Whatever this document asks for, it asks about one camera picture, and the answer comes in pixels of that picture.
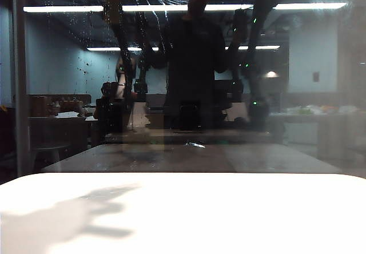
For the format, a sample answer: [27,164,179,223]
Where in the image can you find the large wet glass pane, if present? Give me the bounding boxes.
[24,0,366,180]

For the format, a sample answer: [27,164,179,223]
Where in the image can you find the round grey stool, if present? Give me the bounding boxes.
[30,142,71,173]

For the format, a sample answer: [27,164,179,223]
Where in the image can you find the grey metal window frame post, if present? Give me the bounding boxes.
[10,0,31,178]

